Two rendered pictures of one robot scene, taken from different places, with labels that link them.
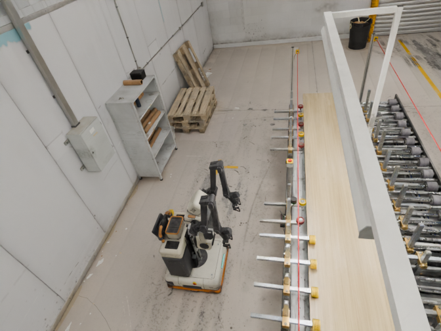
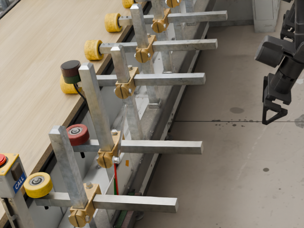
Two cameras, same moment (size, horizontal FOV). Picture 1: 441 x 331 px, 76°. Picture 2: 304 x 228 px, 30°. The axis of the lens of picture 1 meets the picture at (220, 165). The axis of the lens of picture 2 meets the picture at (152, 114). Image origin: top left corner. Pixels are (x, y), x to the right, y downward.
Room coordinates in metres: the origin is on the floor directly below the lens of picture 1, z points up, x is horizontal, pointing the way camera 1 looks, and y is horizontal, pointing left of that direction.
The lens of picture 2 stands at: (3.28, -0.36, 1.90)
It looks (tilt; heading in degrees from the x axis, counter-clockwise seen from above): 32 degrees down; 183
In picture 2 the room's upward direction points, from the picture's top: 12 degrees counter-clockwise
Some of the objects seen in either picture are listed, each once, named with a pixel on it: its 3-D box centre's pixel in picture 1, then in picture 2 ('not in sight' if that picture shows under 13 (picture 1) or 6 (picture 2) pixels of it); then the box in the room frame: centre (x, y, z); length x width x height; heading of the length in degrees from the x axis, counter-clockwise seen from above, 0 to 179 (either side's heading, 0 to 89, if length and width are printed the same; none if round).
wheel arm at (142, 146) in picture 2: (280, 222); (135, 147); (1.80, -0.51, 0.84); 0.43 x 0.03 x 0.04; 72
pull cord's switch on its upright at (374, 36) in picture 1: (367, 71); not in sight; (3.89, -2.46, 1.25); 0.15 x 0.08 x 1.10; 162
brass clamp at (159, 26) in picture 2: (286, 286); (161, 20); (1.08, -0.35, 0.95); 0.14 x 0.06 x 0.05; 162
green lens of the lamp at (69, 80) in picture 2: not in sight; (73, 75); (1.80, -0.64, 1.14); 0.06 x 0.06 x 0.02
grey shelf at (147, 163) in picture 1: (146, 129); not in sight; (4.24, 1.13, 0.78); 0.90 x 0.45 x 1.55; 162
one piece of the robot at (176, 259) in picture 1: (183, 242); not in sight; (1.96, 0.59, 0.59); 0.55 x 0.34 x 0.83; 163
